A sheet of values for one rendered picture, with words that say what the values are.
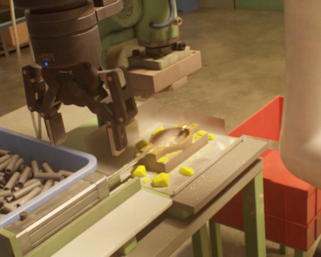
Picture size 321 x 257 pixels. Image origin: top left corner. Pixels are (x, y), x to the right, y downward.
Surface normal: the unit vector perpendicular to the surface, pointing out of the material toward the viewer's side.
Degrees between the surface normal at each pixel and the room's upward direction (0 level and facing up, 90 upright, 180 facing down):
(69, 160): 81
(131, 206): 0
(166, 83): 90
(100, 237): 0
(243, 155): 0
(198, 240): 90
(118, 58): 90
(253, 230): 90
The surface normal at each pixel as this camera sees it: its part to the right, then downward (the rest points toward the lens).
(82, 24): 0.75, 0.19
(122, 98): 0.84, 0.00
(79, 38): 0.57, 0.29
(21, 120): -0.12, -0.90
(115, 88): -0.49, 0.42
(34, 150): -0.63, 0.25
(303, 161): -0.85, 0.20
